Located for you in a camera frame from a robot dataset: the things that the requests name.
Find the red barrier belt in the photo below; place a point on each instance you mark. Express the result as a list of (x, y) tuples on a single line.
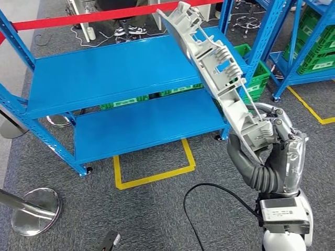
[(79, 18)]

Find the blue steel shelf rack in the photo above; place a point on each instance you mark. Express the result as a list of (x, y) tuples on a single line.
[(280, 62), (104, 69)]

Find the person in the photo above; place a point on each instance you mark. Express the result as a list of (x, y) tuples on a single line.
[(131, 29)]

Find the white desk leg panel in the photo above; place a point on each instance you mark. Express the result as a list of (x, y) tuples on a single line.
[(82, 17), (156, 19)]

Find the grey plastic wheel hubcap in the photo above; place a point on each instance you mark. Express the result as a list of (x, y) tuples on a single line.
[(209, 65)]

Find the chrome swivel stool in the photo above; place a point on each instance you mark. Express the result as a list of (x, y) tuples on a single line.
[(246, 22)]

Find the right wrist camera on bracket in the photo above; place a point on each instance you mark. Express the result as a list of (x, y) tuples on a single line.
[(282, 211)]

